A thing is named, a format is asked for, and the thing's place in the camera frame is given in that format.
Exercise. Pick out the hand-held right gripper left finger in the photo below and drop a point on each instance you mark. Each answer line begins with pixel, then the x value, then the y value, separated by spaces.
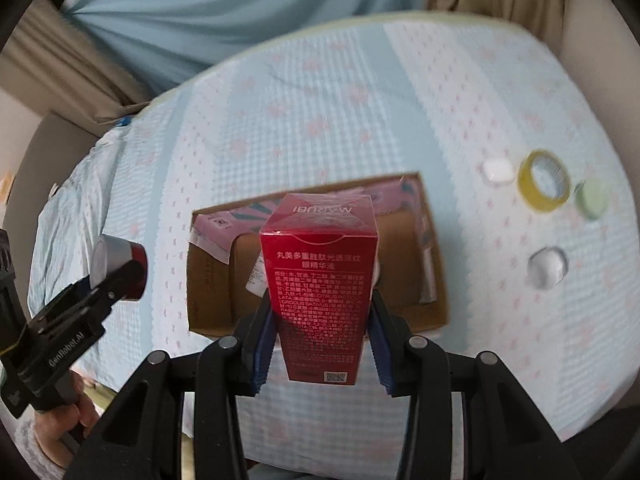
pixel 262 345

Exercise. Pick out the person's left forearm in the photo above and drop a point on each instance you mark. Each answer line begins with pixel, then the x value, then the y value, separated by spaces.
pixel 25 447

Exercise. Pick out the yellow tape roll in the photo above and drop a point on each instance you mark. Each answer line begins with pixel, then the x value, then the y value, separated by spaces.
pixel 545 182

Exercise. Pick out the cardboard box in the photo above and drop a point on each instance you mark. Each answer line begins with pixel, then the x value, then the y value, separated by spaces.
pixel 405 260

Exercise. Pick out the light blue curtain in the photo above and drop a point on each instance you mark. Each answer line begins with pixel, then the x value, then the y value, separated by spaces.
pixel 225 10

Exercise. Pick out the pink printed packet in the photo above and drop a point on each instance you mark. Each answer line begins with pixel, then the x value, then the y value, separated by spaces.
pixel 225 222

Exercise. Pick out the pale green round lid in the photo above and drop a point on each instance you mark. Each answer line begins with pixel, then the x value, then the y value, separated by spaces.
pixel 592 200

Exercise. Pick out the person's left hand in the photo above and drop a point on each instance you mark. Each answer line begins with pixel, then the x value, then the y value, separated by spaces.
pixel 67 412

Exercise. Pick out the blue checked printed blanket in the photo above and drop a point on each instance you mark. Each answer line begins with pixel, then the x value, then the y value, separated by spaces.
pixel 320 125

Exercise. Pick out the red jar with silver lid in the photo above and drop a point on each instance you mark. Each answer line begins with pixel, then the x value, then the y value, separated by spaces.
pixel 117 260

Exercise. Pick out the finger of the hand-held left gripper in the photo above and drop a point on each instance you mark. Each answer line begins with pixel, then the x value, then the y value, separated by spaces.
pixel 117 285

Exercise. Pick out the white labelled tube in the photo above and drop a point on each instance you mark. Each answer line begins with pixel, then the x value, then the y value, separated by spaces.
pixel 256 275

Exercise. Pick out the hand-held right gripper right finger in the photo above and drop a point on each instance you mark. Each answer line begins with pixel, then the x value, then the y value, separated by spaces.
pixel 380 350

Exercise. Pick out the red cosmetics carton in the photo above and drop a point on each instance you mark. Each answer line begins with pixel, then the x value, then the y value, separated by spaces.
pixel 320 290

